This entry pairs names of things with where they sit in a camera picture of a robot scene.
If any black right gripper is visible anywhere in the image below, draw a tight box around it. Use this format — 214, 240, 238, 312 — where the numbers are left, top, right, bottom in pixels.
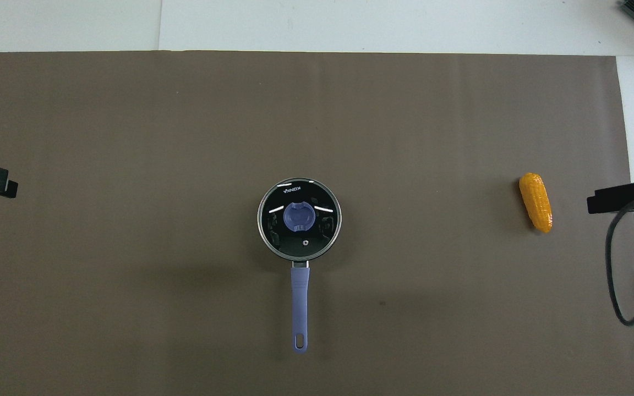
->
587, 179, 634, 216

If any yellow corn cob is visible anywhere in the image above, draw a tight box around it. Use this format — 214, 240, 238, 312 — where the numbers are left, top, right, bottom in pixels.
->
518, 173, 554, 234

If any glass lid with purple knob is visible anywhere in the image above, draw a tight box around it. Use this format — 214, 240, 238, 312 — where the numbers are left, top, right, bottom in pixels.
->
258, 179, 342, 260

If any brown table mat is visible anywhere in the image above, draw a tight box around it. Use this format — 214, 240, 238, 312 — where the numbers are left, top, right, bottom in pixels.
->
0, 51, 634, 396

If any black pot with purple handle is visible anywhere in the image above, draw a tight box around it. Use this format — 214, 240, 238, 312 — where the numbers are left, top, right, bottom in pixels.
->
257, 178, 343, 354

